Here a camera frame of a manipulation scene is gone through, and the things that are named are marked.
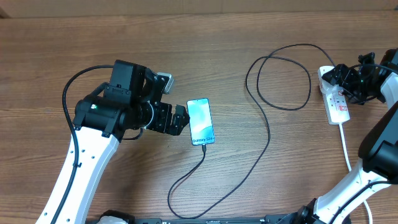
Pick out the black USB charging cable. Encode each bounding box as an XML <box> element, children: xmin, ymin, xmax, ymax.
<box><xmin>167</xmin><ymin>43</ymin><xmax>336</xmax><ymax>220</ymax></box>

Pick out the Samsung Galaxy smartphone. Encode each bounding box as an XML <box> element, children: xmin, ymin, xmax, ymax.
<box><xmin>187</xmin><ymin>98</ymin><xmax>215</xmax><ymax>146</ymax></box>

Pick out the white charger plug adapter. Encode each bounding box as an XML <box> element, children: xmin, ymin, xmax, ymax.
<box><xmin>320</xmin><ymin>80</ymin><xmax>342</xmax><ymax>95</ymax></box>

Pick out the white power strip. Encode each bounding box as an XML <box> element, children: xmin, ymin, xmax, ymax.
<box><xmin>318</xmin><ymin>66</ymin><xmax>350</xmax><ymax>125</ymax></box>

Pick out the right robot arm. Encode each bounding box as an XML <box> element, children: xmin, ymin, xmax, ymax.
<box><xmin>279</xmin><ymin>49</ymin><xmax>397</xmax><ymax>223</ymax></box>

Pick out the white power strip cord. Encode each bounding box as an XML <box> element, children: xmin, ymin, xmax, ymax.
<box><xmin>338</xmin><ymin>123</ymin><xmax>374</xmax><ymax>224</ymax></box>

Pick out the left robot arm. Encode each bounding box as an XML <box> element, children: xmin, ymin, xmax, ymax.
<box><xmin>37</xmin><ymin>60</ymin><xmax>190</xmax><ymax>223</ymax></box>

